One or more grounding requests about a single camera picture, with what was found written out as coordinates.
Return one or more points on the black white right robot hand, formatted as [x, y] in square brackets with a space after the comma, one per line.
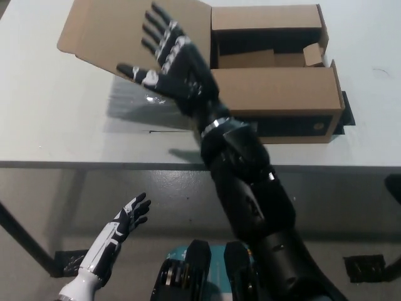
[185, 75]

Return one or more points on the black floor tape patch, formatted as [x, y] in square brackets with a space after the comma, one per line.
[70, 263]
[365, 266]

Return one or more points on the black table leg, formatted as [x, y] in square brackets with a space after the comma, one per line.
[28, 238]

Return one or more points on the clear plastic bag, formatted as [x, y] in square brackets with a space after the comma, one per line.
[141, 113]

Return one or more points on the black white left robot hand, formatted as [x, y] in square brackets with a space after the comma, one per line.
[120, 225]

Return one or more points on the brown cardboard storage box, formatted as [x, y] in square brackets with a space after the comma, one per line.
[275, 91]

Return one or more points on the black teal robot torso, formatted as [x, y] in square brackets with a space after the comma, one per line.
[194, 272]

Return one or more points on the small cardboard inner box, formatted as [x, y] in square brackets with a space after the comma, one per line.
[313, 55]

